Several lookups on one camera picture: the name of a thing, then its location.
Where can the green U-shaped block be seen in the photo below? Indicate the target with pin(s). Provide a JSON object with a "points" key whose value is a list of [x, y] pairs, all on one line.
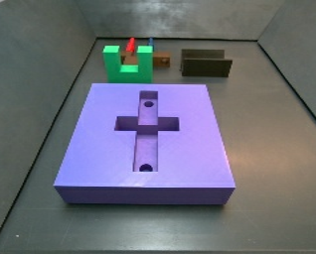
{"points": [[129, 73]]}

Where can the purple board with cross slot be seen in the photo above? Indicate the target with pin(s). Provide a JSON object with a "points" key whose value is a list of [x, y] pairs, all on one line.
{"points": [[146, 148]]}

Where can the brown T-shaped block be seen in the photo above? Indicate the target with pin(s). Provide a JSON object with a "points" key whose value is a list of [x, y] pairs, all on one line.
{"points": [[161, 58]]}

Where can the red peg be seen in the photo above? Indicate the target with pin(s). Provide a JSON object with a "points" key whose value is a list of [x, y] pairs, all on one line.
{"points": [[130, 45]]}

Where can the blue peg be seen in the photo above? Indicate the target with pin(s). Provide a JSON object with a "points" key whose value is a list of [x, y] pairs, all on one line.
{"points": [[150, 42]]}

